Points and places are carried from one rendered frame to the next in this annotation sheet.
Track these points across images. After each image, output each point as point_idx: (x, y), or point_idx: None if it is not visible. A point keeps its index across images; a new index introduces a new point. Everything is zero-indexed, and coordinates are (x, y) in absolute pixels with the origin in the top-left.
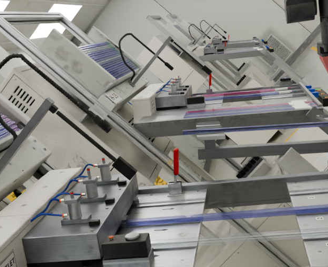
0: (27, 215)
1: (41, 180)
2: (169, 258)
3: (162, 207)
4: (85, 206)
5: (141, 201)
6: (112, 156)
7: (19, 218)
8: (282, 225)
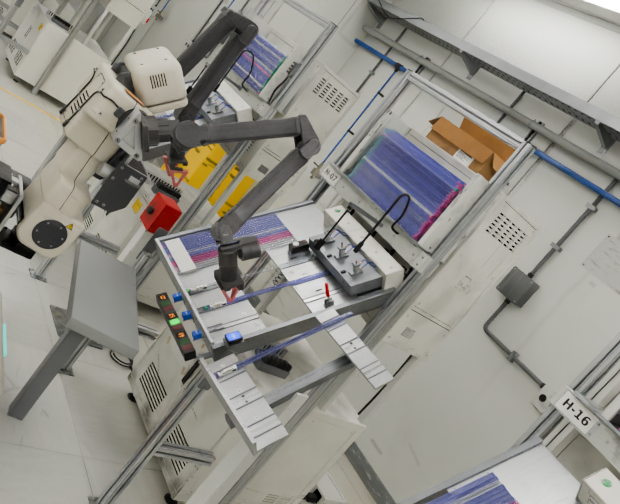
0: (347, 231)
1: (389, 257)
2: (284, 258)
3: (323, 291)
4: (338, 251)
5: (344, 295)
6: (324, 237)
7: (348, 229)
8: None
